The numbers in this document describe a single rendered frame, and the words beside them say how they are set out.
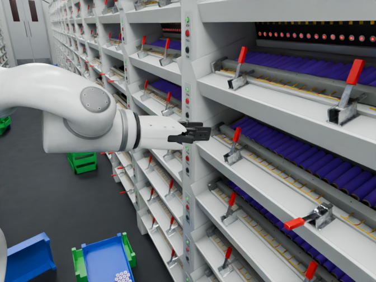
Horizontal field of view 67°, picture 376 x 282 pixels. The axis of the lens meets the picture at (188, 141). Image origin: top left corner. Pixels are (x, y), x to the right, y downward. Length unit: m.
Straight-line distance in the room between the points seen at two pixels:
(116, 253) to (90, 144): 1.18
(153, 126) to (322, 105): 0.30
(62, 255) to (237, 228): 1.26
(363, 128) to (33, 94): 0.47
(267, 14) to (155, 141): 0.31
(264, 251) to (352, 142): 0.39
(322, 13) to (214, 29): 0.37
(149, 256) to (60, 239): 0.57
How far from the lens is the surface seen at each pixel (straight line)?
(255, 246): 0.76
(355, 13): 0.46
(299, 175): 0.62
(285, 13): 0.54
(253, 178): 0.66
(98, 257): 1.66
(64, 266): 1.81
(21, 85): 0.49
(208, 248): 1.02
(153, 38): 1.47
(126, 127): 0.54
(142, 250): 1.78
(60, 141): 0.52
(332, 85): 0.54
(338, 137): 0.47
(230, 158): 0.71
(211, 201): 0.90
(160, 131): 0.55
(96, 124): 0.47
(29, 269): 1.84
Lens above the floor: 1.21
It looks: 22 degrees down
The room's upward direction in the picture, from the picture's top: straight up
